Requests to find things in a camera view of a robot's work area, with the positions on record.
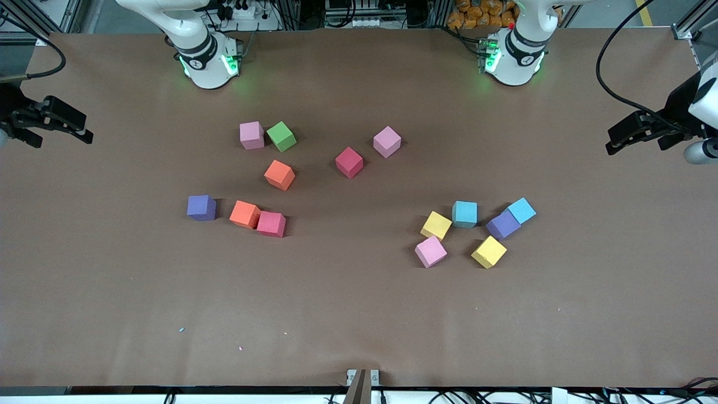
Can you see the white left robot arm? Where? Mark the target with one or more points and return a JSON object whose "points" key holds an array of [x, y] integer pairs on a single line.
{"points": [[516, 56]]}

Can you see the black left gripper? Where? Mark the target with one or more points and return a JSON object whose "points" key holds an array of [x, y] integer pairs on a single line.
{"points": [[677, 110]]}

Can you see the metal table edge bracket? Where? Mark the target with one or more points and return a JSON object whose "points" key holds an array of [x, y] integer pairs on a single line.
{"points": [[363, 382]]}

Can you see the aluminium frame post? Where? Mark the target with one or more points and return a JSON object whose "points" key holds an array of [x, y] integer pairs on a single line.
{"points": [[33, 17], [695, 22]]}

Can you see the yellow foam cube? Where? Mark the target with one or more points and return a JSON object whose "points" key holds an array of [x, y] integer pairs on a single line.
{"points": [[436, 225], [488, 252]]}

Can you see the red foam cube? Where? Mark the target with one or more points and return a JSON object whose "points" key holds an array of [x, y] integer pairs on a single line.
{"points": [[271, 224], [349, 162]]}

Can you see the green foam cube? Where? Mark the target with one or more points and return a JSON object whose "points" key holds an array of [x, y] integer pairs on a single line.
{"points": [[281, 136]]}

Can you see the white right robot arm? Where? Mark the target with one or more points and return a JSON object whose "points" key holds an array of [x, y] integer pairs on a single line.
{"points": [[202, 56]]}

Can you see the cyan foam cube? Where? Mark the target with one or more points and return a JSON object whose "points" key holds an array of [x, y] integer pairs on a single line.
{"points": [[522, 210], [464, 214]]}

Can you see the orange foam cube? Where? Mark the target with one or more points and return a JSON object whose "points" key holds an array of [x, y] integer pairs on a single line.
{"points": [[244, 214], [279, 174]]}

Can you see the pink foam cube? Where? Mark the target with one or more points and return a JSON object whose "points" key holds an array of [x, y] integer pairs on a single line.
{"points": [[387, 141], [252, 135], [430, 251]]}

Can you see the purple foam cube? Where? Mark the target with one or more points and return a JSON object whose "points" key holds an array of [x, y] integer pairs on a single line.
{"points": [[201, 207], [502, 224]]}

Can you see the white power strip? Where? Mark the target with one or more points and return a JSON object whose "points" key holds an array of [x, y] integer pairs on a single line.
{"points": [[241, 12]]}

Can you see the pile of orange items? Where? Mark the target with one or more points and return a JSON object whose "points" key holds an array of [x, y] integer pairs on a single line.
{"points": [[477, 14]]}

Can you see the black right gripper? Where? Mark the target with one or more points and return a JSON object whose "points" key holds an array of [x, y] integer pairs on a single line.
{"points": [[9, 101]]}

